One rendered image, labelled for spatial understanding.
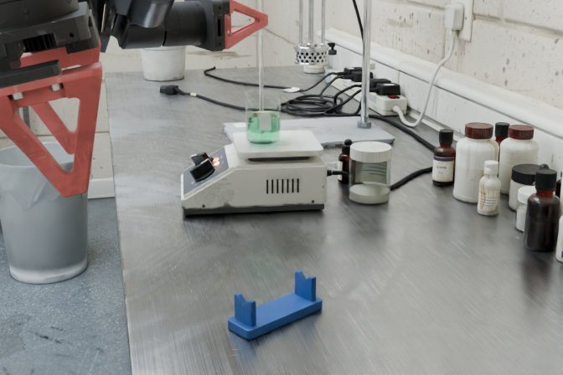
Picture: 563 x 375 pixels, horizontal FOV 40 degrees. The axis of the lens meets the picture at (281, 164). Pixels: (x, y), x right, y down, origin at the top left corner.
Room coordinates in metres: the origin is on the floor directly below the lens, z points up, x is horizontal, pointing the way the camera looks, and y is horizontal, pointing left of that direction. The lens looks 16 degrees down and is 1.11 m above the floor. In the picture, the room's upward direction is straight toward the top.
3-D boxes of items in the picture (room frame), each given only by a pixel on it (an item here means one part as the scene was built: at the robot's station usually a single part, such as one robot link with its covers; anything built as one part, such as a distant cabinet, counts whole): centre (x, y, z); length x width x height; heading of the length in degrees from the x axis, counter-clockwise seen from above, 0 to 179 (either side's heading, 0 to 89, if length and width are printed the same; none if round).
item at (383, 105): (1.82, -0.20, 0.77); 0.40 x 0.06 x 0.04; 13
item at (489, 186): (1.01, -0.29, 0.79); 0.03 x 0.03 x 0.07
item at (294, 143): (1.07, 0.01, 0.83); 0.12 x 0.12 x 0.01; 7
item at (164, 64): (2.12, 0.32, 0.86); 0.14 x 0.14 x 0.21
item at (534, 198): (0.89, -0.32, 0.80); 0.04 x 0.04 x 0.10
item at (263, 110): (1.06, 0.03, 0.87); 0.06 x 0.05 x 0.08; 36
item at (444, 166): (1.15, -0.25, 0.79); 0.03 x 0.03 x 0.08
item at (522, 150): (1.10, -0.35, 0.80); 0.06 x 0.06 x 0.10
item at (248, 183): (1.07, 0.03, 0.79); 0.22 x 0.13 x 0.08; 97
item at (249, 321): (0.70, 0.01, 0.77); 0.10 x 0.03 x 0.04; 132
